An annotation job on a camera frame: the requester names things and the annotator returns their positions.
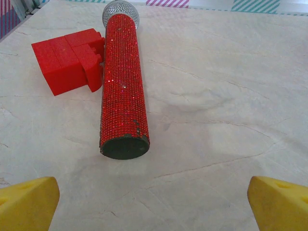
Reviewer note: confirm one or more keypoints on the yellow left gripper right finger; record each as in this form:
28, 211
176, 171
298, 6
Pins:
281, 207

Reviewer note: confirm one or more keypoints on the aluminium frame corner post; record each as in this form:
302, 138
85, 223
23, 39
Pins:
25, 7

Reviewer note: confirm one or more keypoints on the red glitter microphone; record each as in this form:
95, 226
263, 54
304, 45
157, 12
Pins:
122, 84

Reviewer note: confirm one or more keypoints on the red plastic block toy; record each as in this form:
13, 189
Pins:
62, 62

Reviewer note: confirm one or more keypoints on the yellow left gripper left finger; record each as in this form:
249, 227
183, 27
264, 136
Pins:
26, 204

